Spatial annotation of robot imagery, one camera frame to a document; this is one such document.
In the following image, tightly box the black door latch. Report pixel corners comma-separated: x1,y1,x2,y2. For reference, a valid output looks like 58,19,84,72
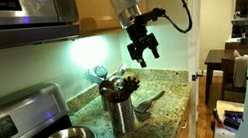
191,71,202,83

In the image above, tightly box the shiny steel ladle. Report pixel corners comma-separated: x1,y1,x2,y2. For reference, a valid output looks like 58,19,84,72
111,74,127,92

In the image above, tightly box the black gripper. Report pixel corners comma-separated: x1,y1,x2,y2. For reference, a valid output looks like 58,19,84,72
123,19,164,71

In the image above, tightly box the red and black tool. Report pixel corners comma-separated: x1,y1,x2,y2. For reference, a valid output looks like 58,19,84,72
211,107,225,130

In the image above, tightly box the black electronic box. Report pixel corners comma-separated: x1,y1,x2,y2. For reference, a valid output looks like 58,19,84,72
221,107,247,132

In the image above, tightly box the wooden wall cabinet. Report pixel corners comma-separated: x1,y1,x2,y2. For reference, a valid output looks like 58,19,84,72
73,0,152,39

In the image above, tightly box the dark wooden side table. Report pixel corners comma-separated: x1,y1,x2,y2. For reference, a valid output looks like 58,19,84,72
196,45,239,106

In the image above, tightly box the wooden base cabinet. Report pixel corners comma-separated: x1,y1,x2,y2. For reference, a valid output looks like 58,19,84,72
163,99,202,138

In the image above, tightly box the round wooden board stack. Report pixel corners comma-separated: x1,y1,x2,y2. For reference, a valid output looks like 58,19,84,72
121,69,140,83

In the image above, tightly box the grey slotted plastic spatula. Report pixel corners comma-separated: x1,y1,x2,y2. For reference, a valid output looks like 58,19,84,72
83,67,104,87

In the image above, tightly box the slotted wooden spatula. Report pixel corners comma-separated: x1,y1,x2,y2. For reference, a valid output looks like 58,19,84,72
132,89,169,115

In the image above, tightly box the white robot cart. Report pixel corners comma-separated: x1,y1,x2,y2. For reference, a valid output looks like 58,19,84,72
205,94,248,138

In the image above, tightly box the white draped cloth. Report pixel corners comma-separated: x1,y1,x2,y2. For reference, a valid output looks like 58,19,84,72
228,52,248,89

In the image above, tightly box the brown wooden spoon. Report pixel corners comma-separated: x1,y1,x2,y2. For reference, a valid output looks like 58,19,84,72
97,78,116,96
99,86,120,105

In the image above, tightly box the dark wooden chair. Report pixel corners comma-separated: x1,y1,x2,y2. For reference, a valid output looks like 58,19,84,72
213,45,248,99

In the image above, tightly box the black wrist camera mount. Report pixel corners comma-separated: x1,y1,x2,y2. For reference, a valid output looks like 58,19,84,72
136,5,169,27

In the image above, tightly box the dark pasta spoon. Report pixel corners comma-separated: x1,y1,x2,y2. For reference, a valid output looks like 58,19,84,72
121,75,143,97

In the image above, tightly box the slotted serving spoon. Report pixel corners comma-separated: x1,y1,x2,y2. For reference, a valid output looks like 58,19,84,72
114,62,130,78

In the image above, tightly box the stainless steel stove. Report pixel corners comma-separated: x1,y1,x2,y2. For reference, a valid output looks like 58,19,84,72
0,69,133,138

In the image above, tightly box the white door frame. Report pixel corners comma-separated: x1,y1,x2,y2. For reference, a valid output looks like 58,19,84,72
164,0,230,138

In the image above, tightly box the stainless steel microwave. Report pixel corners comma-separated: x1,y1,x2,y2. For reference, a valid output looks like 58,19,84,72
0,0,83,51

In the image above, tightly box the steel wire whisk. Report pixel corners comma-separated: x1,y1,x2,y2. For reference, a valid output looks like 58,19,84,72
92,64,110,82

